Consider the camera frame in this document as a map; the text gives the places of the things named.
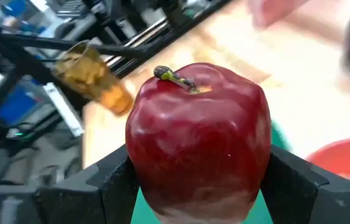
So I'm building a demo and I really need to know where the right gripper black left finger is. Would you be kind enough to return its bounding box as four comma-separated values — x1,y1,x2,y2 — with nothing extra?
0,144,146,224

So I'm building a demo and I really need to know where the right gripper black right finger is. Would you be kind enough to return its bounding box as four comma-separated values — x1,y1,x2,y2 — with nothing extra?
260,144,350,224

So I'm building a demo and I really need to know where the red apple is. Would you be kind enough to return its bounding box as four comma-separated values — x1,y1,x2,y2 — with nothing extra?
125,62,272,224

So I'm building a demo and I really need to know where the pink strawberry yogurt cereal box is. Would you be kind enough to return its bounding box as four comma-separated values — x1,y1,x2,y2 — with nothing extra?
247,0,309,30

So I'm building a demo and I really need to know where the green plate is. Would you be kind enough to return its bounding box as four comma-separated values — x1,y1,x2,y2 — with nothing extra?
130,120,291,224

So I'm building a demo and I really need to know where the orange bowl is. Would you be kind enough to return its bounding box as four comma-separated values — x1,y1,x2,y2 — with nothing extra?
306,134,350,189

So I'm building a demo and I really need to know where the amber plastic tumbler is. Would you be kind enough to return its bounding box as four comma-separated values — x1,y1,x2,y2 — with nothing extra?
52,39,134,116

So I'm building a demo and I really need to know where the blue storage bin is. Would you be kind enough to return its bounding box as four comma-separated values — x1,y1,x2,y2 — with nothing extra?
0,85,44,125

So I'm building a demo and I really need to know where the white bracket strip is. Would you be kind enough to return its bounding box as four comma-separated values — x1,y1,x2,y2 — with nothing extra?
42,82,85,138

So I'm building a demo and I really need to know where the black aluminium table frame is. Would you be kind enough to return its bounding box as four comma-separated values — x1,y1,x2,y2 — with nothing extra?
0,0,234,141

